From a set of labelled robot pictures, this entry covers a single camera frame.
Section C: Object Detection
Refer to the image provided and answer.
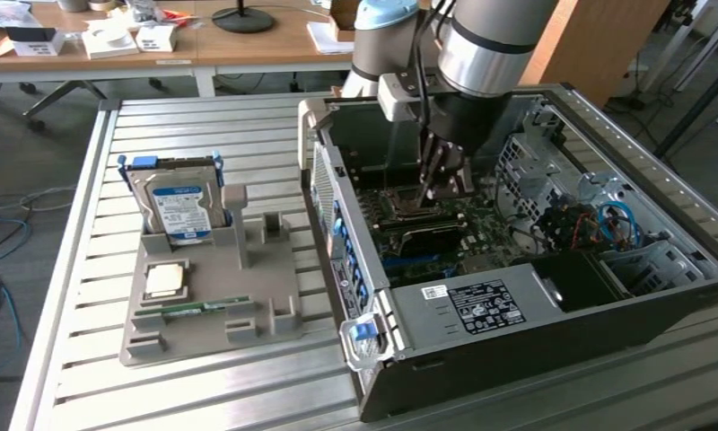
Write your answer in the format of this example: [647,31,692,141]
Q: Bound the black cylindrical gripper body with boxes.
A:
[427,92,513,155]

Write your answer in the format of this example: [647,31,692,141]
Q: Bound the green graphics card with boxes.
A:
[385,226,465,260]

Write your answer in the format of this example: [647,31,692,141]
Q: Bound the metal CPU socket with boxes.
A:
[377,187,439,221]

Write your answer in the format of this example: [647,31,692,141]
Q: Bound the green motherboard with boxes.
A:
[359,172,535,286]

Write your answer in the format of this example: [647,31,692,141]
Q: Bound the black power connector bundle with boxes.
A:
[537,199,583,251]

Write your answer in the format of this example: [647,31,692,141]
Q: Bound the grey chipset heatsink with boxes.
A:
[459,256,500,276]

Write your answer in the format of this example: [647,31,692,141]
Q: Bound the long blue expansion slot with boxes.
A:
[388,254,440,267]

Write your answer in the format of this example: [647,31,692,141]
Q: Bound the white paper stack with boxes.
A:
[307,21,356,56]

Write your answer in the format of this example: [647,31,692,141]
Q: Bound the wooden cabinet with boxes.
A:
[517,0,676,109]

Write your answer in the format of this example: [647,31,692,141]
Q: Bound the open cardboard box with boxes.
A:
[328,0,360,31]

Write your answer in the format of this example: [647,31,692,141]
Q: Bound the grey power supply unit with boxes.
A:
[388,262,561,351]

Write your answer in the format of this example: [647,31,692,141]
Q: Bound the wooden desk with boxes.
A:
[195,0,444,98]
[0,0,203,131]

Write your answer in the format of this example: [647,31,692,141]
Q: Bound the blue case latch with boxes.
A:
[347,321,377,347]

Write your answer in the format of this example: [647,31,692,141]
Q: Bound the open black PC case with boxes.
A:
[297,83,718,423]

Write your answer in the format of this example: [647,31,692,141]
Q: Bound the black round lamp base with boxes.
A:
[211,0,276,35]

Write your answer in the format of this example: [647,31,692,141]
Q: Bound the hard disk with blue rails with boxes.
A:
[117,151,233,246]

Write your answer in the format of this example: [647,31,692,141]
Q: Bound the grey parts rack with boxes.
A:
[117,183,305,367]

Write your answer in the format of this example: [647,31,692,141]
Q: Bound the green RAM stick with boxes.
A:
[137,295,253,318]

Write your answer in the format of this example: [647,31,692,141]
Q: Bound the CPU chip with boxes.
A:
[143,263,188,298]

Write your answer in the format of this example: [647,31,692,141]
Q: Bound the orange tool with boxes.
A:
[159,8,200,27]

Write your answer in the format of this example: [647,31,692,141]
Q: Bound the white labelled box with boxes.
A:
[135,24,180,54]

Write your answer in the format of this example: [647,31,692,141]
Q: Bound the white box with round roll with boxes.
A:
[80,18,141,61]

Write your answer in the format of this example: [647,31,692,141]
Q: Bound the black and white box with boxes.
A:
[4,26,67,58]

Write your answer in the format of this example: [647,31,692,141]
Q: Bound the clear plastic bags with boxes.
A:
[0,0,44,29]

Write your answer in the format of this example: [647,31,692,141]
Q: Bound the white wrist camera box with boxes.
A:
[376,73,433,123]

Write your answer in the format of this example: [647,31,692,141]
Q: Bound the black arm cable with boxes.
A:
[411,0,457,123]

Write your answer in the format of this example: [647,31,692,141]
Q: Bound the red orange wire bundle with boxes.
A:
[573,213,604,247]

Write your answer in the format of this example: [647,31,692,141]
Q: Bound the blue data wire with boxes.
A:
[596,215,621,247]
[597,203,647,252]

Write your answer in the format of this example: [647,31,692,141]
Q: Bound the grey floor cable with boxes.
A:
[0,186,76,213]

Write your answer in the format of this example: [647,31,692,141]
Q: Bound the blue floor cable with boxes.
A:
[0,197,32,385]

